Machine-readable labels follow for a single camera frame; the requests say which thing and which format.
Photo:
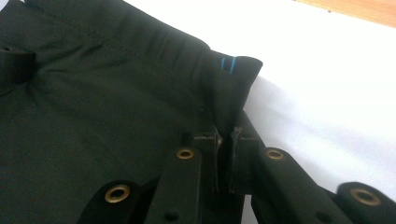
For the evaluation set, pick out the black shorts with blue print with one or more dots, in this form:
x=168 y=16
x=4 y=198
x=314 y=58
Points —
x=109 y=109

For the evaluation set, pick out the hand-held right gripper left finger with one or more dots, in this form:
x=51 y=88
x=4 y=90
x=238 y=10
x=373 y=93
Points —
x=186 y=174

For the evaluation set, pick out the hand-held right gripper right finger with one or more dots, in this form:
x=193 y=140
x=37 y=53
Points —
x=267 y=180

